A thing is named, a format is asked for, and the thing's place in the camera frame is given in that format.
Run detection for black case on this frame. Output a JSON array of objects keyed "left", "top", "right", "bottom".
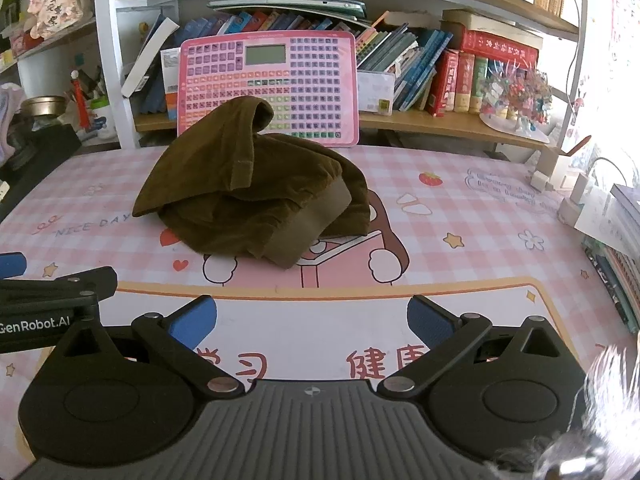
[{"left": 0, "top": 122, "right": 83, "bottom": 202}]

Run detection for teal flat folder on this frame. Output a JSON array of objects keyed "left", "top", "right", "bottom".
[{"left": 207, "top": 0, "right": 367, "bottom": 20}]

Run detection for white fluffy fur trim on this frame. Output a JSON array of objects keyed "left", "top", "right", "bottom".
[{"left": 487, "top": 342, "right": 640, "bottom": 480}]

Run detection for white cup with green lid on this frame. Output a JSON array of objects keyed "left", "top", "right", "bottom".
[{"left": 89, "top": 97, "right": 117, "bottom": 141}]

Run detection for white cable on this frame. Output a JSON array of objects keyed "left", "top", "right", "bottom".
[{"left": 591, "top": 156, "right": 632, "bottom": 187}]

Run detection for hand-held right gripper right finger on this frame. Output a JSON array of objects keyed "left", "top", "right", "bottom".
[{"left": 376, "top": 295, "right": 576, "bottom": 402}]

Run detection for red white spined book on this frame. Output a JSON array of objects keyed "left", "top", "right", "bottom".
[{"left": 454, "top": 52, "right": 476, "bottom": 114}]

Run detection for white power adapter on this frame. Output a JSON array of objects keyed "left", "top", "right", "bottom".
[{"left": 557, "top": 172, "right": 595, "bottom": 225}]

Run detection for white wooden bookshelf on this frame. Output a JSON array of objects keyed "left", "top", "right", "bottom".
[{"left": 0, "top": 0, "right": 591, "bottom": 161}]

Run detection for pink learning tablet toy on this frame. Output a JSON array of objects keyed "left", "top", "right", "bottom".
[{"left": 177, "top": 30, "right": 360, "bottom": 147}]

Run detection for colourful figurine display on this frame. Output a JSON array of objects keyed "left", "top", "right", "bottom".
[{"left": 479, "top": 57, "right": 554, "bottom": 145}]

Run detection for lavender cloth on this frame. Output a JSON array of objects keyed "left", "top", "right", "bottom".
[{"left": 0, "top": 82, "right": 24, "bottom": 166}]

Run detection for white orange booklet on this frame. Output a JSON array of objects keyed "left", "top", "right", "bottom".
[{"left": 160, "top": 47, "right": 181, "bottom": 121}]

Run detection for white card envelope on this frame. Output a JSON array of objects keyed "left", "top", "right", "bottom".
[{"left": 356, "top": 69, "right": 396, "bottom": 114}]

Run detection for red tassel ornament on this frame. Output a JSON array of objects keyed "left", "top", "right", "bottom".
[{"left": 70, "top": 69, "right": 92, "bottom": 131}]

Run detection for red thick dictionary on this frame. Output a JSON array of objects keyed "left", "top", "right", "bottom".
[{"left": 426, "top": 50, "right": 460, "bottom": 117}]

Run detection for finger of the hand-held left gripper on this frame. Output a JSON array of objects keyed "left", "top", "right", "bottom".
[
  {"left": 0, "top": 252, "right": 28, "bottom": 279},
  {"left": 0, "top": 267, "right": 119, "bottom": 311}
]

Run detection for red hardcover book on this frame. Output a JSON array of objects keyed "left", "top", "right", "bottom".
[{"left": 460, "top": 30, "right": 542, "bottom": 64}]

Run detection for olive green pants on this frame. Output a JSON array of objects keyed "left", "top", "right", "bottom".
[{"left": 132, "top": 95, "right": 386, "bottom": 269}]

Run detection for green spined book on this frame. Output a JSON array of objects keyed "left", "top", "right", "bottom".
[{"left": 470, "top": 56, "right": 489, "bottom": 114}]

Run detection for pink checked cartoon desk mat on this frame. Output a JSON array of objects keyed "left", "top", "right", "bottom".
[{"left": 0, "top": 146, "right": 640, "bottom": 466}]

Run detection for white paper sheet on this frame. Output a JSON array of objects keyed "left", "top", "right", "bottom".
[{"left": 575, "top": 192, "right": 627, "bottom": 252}]

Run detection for stack of textbooks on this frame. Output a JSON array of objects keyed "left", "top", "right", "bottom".
[{"left": 575, "top": 182, "right": 640, "bottom": 334}]

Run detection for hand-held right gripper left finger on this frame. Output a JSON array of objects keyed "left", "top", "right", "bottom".
[{"left": 52, "top": 295, "right": 246, "bottom": 401}]

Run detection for brass bowl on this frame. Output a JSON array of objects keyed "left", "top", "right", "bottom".
[{"left": 21, "top": 96, "right": 67, "bottom": 117}]

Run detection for thick beige book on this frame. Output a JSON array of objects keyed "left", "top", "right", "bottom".
[{"left": 441, "top": 8, "right": 544, "bottom": 50}]

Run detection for row of colourful books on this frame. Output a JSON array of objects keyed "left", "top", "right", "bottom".
[{"left": 137, "top": 9, "right": 453, "bottom": 116}]

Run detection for white leaning book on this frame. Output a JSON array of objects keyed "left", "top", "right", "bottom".
[{"left": 121, "top": 14, "right": 180, "bottom": 97}]

